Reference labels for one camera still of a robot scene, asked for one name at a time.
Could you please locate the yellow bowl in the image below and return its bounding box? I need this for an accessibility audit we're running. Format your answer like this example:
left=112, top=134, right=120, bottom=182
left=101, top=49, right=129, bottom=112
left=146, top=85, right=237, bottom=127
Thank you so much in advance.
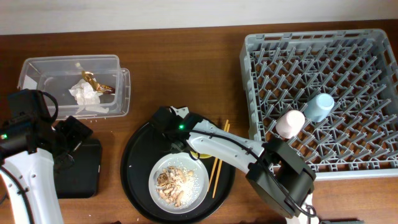
left=190, top=151, right=211, bottom=159

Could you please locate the white tissue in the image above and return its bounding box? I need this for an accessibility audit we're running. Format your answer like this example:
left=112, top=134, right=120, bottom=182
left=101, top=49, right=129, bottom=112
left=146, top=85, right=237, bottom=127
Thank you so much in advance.
left=69, top=79, right=109, bottom=114

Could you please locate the wooden chopstick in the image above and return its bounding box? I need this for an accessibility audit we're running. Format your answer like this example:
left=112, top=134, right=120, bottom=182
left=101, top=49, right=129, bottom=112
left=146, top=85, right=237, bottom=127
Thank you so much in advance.
left=207, top=119, right=229, bottom=191
left=212, top=119, right=230, bottom=198

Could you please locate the gold snack wrapper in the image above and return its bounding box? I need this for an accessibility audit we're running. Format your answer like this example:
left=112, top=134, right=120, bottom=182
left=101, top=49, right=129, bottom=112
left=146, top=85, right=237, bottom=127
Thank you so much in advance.
left=81, top=71, right=116, bottom=94

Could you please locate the pink cup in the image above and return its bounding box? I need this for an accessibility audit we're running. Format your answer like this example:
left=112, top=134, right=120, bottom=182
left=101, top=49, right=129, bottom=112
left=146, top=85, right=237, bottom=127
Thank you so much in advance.
left=275, top=110, right=305, bottom=139

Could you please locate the light blue cup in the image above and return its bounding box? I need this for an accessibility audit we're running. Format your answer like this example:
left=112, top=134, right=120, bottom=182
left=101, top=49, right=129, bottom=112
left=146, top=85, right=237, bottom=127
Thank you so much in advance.
left=303, top=93, right=335, bottom=123

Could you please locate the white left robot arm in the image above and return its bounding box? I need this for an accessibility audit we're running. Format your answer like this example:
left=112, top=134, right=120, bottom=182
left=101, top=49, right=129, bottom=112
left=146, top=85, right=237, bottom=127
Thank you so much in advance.
left=1, top=89, right=93, bottom=223

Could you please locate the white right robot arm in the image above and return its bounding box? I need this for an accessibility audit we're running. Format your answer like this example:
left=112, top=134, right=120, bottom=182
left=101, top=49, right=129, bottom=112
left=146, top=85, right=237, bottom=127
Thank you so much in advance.
left=149, top=107, right=320, bottom=223

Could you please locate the clear plastic waste bin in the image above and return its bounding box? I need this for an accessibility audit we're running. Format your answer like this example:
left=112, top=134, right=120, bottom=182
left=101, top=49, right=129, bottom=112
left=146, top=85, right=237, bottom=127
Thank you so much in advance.
left=17, top=55, right=131, bottom=119

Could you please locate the grey dishwasher rack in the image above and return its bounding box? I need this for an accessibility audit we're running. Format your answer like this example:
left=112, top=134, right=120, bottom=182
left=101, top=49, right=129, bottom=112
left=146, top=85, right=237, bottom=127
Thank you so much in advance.
left=239, top=29, right=397, bottom=181

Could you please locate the round black tray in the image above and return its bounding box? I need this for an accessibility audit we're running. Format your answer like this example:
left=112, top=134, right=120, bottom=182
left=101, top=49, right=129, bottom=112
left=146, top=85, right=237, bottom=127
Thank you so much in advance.
left=121, top=122, right=236, bottom=223

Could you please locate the black square bin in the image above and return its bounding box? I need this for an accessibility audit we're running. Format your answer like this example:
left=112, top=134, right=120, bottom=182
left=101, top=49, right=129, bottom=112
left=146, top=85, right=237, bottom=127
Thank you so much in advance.
left=54, top=139, right=102, bottom=198

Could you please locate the grey plate with food scraps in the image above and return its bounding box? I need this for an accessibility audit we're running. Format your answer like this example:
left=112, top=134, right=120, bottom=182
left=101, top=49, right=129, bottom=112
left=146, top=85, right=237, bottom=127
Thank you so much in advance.
left=148, top=152, right=209, bottom=214

